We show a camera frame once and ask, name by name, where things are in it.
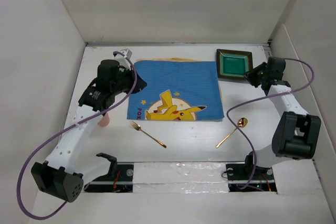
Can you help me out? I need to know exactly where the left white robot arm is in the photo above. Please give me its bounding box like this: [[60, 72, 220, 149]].
[[31, 59, 147, 202]]

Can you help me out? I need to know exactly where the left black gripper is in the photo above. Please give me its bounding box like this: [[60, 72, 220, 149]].
[[111, 65, 146, 95]]

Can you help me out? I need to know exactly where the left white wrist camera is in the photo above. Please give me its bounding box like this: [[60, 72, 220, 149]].
[[119, 48, 132, 59]]

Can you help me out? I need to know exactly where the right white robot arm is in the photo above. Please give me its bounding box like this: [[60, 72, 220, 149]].
[[243, 57, 321, 179]]

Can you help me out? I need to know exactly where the gold fork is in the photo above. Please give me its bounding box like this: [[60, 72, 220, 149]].
[[130, 121, 167, 148]]

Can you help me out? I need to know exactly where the blue and yellow cloth placemat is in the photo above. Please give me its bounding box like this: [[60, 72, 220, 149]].
[[127, 60, 224, 121]]

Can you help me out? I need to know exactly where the gold spoon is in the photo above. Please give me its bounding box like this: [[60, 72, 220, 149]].
[[215, 118, 248, 148]]

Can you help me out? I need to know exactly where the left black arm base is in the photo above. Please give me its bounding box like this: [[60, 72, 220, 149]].
[[83, 153, 134, 193]]

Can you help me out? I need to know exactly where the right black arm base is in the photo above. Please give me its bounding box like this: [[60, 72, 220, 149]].
[[221, 153, 277, 192]]

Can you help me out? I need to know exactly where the pink plastic cup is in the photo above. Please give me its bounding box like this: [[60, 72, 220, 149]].
[[98, 113, 110, 127]]

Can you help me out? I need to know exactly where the square green ceramic plate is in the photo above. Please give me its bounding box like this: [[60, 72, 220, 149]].
[[216, 49, 253, 81]]

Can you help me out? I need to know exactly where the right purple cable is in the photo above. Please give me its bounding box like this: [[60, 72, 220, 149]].
[[225, 57, 316, 190]]

